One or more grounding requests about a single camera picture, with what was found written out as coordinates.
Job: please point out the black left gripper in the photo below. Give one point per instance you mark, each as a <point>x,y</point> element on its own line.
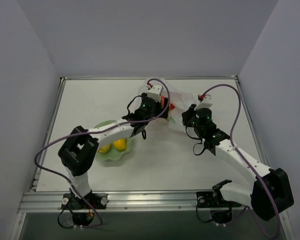
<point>163,108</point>

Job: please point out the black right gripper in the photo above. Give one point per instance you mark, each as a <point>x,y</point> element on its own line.
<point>188,116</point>

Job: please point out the red fake apple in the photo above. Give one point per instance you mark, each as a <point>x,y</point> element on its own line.
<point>171,107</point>

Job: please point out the yellow fake banana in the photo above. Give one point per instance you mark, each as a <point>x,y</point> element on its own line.
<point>120,144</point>

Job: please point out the peach coloured fake peach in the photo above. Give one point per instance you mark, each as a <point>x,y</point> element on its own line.
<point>162,102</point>

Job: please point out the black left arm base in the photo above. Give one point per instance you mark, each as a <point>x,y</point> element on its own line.
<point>82,214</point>

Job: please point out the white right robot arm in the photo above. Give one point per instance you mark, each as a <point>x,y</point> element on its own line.
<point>268,190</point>

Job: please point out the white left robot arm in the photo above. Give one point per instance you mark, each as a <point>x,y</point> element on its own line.
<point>78,152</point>

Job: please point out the green wavy glass bowl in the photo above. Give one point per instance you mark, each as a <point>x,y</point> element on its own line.
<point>113,154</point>

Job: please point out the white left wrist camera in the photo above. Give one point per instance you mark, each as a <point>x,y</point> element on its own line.
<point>155,92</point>

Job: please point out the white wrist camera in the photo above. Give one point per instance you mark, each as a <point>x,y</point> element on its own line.
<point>205,101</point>
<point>155,92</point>

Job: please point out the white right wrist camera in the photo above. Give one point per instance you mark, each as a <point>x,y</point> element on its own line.
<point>205,101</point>

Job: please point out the aluminium front frame rail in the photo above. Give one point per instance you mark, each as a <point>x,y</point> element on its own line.
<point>117,201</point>

